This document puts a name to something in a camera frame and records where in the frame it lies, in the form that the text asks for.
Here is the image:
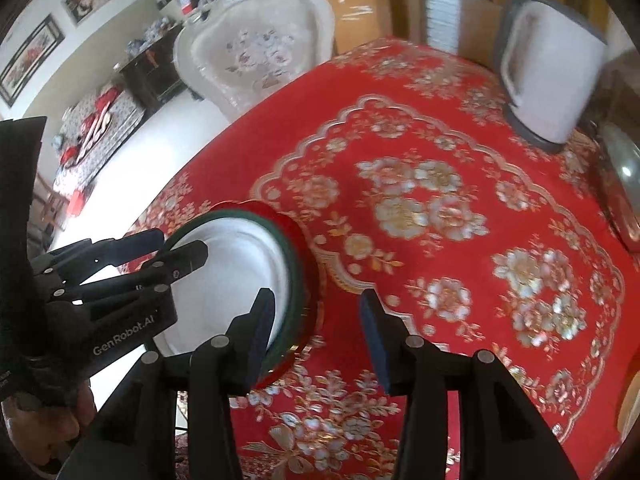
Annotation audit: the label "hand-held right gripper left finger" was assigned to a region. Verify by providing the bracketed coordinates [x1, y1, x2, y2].
[62, 287, 277, 480]

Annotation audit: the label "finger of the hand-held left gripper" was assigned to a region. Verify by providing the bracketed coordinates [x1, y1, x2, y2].
[45, 240, 210, 376]
[30, 227, 166, 286]

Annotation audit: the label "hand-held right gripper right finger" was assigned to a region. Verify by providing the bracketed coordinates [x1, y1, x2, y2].
[359, 288, 581, 480]

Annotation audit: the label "green bowl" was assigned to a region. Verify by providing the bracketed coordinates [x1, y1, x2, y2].
[162, 208, 306, 376]

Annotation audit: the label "white plate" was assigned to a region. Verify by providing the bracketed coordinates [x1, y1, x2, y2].
[150, 212, 296, 361]

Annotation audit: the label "red glass bowl gold rim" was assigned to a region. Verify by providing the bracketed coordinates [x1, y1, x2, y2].
[210, 200, 326, 391]

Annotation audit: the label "person's left hand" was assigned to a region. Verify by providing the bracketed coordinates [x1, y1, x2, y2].
[2, 382, 97, 461]

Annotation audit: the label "floral red white sofa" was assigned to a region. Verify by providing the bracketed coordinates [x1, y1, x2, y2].
[52, 85, 143, 201]

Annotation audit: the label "framed red flower picture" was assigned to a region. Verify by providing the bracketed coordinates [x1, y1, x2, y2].
[0, 14, 66, 108]

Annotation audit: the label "dark wooden cabinet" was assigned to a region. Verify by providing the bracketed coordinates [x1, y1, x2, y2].
[119, 22, 193, 111]

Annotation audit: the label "white ornate chair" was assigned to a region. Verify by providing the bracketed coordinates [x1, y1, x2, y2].
[172, 0, 336, 123]

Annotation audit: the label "white electric kettle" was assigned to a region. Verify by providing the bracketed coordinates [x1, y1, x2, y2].
[492, 0, 608, 155]

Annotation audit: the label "white window blinds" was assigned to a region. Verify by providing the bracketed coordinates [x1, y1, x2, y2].
[422, 0, 483, 53]

